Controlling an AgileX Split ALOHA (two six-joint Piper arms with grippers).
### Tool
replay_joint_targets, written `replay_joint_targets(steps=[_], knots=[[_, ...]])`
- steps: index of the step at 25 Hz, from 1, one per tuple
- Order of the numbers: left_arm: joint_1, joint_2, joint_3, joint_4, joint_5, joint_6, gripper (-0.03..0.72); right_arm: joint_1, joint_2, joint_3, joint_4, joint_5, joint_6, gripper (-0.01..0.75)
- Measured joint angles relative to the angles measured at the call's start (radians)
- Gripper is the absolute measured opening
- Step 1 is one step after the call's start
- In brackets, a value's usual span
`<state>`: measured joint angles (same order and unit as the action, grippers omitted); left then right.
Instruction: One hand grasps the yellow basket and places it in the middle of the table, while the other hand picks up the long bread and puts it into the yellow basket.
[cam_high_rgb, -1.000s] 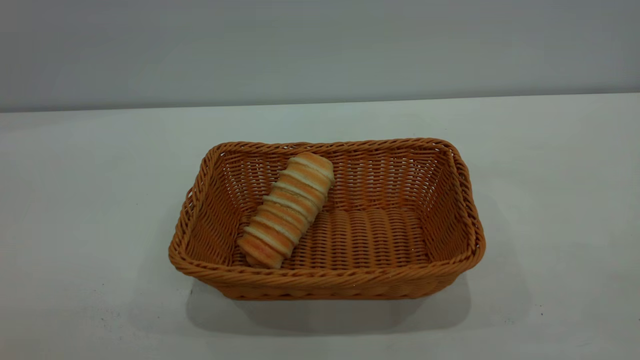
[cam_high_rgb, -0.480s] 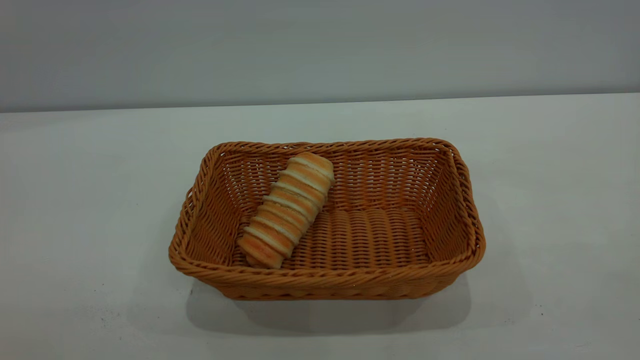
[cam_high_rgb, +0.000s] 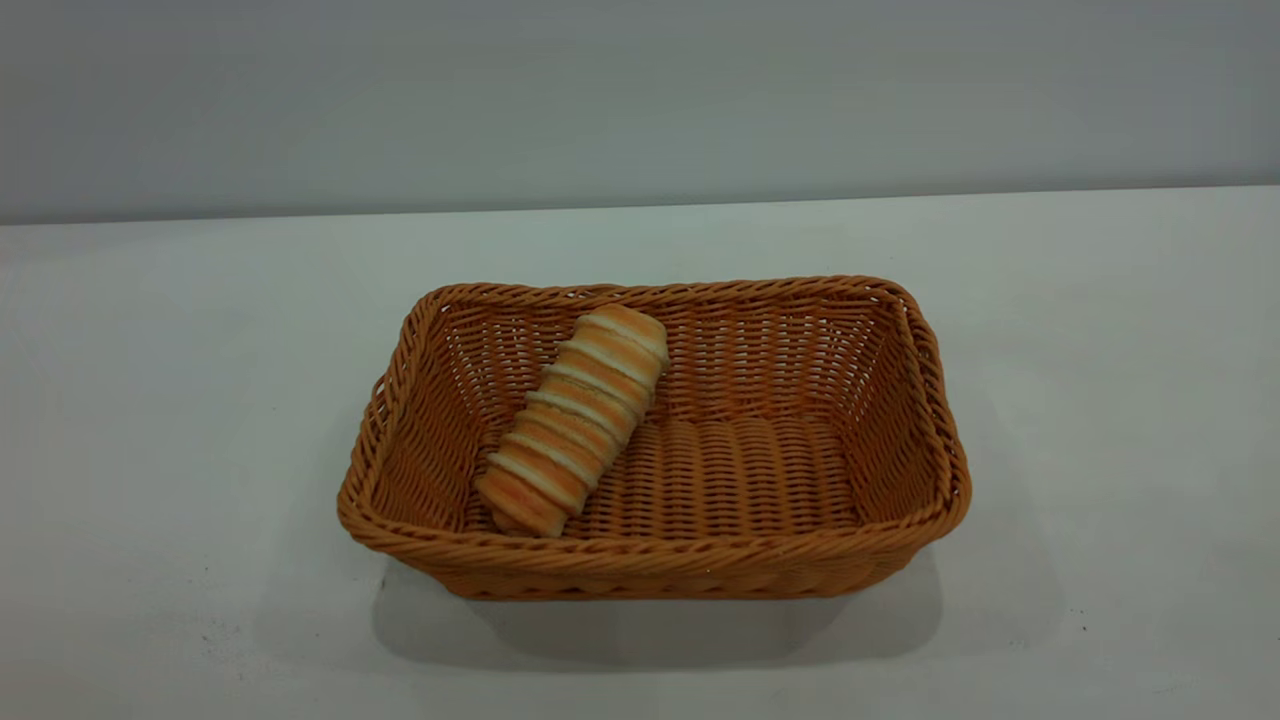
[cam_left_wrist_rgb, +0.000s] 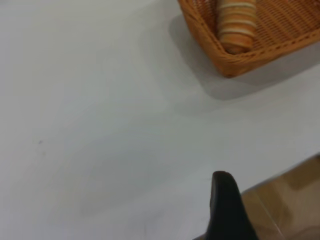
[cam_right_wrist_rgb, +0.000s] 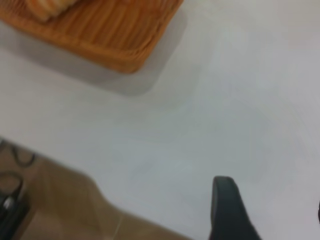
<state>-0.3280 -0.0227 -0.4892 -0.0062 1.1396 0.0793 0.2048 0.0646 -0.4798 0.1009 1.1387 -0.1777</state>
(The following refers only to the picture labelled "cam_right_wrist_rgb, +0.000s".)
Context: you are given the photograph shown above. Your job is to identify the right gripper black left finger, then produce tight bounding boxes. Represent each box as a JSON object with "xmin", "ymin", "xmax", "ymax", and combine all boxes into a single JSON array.
[{"xmin": 208, "ymin": 175, "xmax": 263, "ymax": 240}]

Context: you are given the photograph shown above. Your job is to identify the orange woven wicker basket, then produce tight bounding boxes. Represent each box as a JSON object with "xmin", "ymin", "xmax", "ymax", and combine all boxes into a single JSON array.
[{"xmin": 0, "ymin": 0, "xmax": 185, "ymax": 74}]

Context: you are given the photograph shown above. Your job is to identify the striped orange bread roll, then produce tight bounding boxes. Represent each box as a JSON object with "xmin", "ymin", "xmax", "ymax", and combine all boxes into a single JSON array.
[{"xmin": 25, "ymin": 0, "xmax": 79, "ymax": 23}]

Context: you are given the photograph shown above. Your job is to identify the black equipment block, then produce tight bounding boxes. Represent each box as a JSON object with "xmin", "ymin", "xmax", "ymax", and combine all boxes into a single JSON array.
[{"xmin": 0, "ymin": 171, "xmax": 30, "ymax": 240}]

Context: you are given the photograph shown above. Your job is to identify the thin black cable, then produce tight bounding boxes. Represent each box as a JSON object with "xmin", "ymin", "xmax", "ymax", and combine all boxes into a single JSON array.
[{"xmin": 0, "ymin": 138, "xmax": 36, "ymax": 168}]

